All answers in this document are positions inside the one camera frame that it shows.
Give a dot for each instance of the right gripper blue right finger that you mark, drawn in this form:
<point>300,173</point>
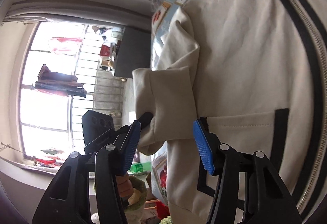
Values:
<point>267,199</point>

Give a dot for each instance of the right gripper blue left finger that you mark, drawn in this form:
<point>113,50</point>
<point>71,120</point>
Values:
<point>66,199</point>

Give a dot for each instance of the beige zip hoodie jacket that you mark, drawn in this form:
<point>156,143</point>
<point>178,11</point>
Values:
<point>255,72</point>

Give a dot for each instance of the hanging dark clothes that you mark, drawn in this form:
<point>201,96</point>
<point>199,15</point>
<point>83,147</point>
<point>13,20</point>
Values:
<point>60,84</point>

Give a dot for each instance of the green plastic bottle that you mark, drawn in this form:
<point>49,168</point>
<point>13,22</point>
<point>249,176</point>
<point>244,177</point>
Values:
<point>137,168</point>

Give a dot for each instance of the dark grey cabinet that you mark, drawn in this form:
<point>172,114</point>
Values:
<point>134,52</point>

